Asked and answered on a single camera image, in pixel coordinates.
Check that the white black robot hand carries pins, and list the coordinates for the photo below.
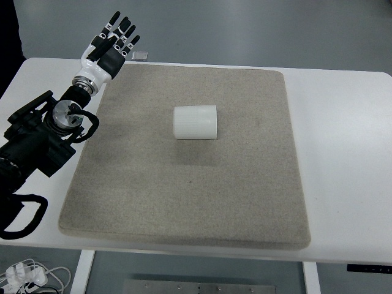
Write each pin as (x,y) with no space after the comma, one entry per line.
(92,76)

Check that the white ribbed cup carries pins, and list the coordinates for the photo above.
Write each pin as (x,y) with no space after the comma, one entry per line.
(195,122)

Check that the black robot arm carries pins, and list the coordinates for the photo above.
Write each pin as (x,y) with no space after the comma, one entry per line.
(42,133)

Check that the small grey floor box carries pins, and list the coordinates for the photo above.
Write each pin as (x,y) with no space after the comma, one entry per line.
(140,56)

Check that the beige felt mat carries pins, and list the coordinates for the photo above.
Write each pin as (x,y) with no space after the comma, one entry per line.
(136,182)

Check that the white table leg left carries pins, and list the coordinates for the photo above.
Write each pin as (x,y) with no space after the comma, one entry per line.
(82,273)

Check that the white table leg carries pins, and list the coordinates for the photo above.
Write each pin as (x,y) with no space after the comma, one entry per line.
(311,278)
(82,273)

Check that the white power strip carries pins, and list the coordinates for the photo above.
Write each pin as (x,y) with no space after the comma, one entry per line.
(22,273)

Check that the white table leg right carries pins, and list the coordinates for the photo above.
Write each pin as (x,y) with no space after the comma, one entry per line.
(311,278)

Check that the black desk control panel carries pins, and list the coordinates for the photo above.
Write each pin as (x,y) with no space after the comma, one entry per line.
(360,268)

